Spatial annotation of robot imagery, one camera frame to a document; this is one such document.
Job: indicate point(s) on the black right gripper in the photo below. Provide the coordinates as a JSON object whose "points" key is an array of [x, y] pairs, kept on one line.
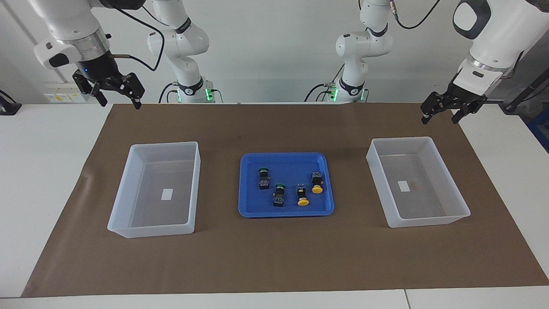
{"points": [[101, 68]]}

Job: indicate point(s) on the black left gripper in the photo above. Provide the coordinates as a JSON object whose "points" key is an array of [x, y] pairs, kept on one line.
{"points": [[465, 96]]}

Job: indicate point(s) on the green push button switch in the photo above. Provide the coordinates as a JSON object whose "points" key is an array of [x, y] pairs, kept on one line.
{"points": [[279, 196], [263, 179]]}

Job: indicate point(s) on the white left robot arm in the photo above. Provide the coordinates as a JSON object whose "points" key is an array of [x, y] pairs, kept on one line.
{"points": [[506, 34]]}

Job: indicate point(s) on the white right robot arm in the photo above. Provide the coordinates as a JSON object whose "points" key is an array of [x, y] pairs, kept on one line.
{"points": [[68, 21]]}

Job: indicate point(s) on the black tripod stand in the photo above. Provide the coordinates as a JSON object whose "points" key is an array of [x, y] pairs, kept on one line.
{"points": [[525, 92]]}

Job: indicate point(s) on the white paper label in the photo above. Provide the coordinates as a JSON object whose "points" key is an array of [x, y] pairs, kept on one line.
{"points": [[403, 186], [167, 194]]}

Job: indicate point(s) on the blue crate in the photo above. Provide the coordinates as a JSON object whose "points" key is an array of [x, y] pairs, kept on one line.
{"points": [[541, 128]]}

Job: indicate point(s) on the translucent white plastic box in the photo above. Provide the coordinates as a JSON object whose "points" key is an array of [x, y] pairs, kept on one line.
{"points": [[429, 206], [150, 210]]}

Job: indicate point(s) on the black clamp stand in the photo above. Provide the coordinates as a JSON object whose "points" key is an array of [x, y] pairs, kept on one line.
{"points": [[7, 106]]}

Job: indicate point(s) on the blue plastic tray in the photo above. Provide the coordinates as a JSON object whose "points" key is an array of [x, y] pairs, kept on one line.
{"points": [[253, 206]]}

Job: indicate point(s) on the brown paper table mat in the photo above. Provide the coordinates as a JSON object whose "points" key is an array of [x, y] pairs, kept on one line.
{"points": [[274, 257]]}

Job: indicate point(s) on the white wall socket strip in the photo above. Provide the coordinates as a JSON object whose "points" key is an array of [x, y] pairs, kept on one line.
{"points": [[64, 96]]}

